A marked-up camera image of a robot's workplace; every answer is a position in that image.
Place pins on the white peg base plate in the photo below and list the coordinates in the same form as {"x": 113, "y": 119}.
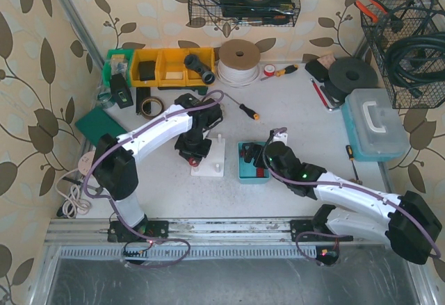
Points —
{"x": 214, "y": 164}

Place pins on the glass jar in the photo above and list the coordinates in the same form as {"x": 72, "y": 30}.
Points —
{"x": 105, "y": 99}

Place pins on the yellow bin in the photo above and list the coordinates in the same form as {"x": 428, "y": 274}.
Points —
{"x": 206, "y": 55}
{"x": 139, "y": 56}
{"x": 170, "y": 68}

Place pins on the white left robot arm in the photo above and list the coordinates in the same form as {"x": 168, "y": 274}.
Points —
{"x": 114, "y": 165}

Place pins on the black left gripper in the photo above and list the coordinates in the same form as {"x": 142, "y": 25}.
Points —
{"x": 192, "y": 148}

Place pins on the orange handled pliers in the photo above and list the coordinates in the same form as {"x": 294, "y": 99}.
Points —
{"x": 366, "y": 10}

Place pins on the teal clear toolbox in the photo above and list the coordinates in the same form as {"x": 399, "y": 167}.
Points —
{"x": 374, "y": 129}

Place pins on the yellow bin middle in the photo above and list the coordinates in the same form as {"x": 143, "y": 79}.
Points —
{"x": 170, "y": 68}

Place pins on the black box in bin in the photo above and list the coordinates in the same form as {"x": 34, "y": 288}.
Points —
{"x": 146, "y": 70}

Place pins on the right wire basket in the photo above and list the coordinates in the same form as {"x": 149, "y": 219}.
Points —
{"x": 408, "y": 48}

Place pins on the grey pipe fitting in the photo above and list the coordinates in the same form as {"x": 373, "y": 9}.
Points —
{"x": 193, "y": 63}

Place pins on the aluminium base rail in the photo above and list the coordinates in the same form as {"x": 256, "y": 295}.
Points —
{"x": 194, "y": 239}

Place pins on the black block with sponge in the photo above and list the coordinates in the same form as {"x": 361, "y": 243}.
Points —
{"x": 319, "y": 68}

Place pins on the black meter device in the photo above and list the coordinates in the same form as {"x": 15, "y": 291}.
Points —
{"x": 120, "y": 91}

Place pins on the brown packing tape roll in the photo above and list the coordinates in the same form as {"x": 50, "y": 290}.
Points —
{"x": 151, "y": 107}

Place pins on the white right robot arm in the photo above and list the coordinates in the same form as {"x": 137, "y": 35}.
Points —
{"x": 405, "y": 223}

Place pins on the green storage bin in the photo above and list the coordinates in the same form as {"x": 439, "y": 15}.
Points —
{"x": 118, "y": 61}

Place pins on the green notebook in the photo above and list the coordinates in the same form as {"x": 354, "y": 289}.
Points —
{"x": 97, "y": 123}

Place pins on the teal spring tray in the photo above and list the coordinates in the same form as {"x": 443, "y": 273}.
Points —
{"x": 247, "y": 172}

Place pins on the red handled hex key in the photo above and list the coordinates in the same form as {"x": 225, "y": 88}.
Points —
{"x": 327, "y": 100}

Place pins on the red white tape roll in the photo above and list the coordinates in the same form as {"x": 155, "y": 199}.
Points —
{"x": 269, "y": 70}

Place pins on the white cable spool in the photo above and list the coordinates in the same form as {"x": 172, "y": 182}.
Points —
{"x": 238, "y": 64}

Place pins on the yellow bin right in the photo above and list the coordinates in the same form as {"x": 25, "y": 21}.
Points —
{"x": 206, "y": 55}

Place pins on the yellow bin left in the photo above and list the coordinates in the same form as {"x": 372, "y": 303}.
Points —
{"x": 139, "y": 56}

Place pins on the small yellow black screwdriver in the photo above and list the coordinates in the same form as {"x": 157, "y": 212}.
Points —
{"x": 352, "y": 160}

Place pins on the black orange flathead screwdriver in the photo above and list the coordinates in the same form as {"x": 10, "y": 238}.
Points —
{"x": 248, "y": 111}

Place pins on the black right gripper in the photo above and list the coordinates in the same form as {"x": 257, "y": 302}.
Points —
{"x": 259, "y": 154}

